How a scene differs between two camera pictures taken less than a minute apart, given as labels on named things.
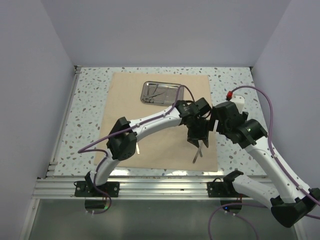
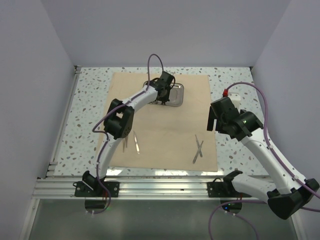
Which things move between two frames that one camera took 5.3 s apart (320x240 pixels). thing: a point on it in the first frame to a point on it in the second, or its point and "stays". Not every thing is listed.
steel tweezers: [137, 148] stays
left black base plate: [112, 188] stays
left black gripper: [193, 138] to [166, 98]
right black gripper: [214, 117] stays
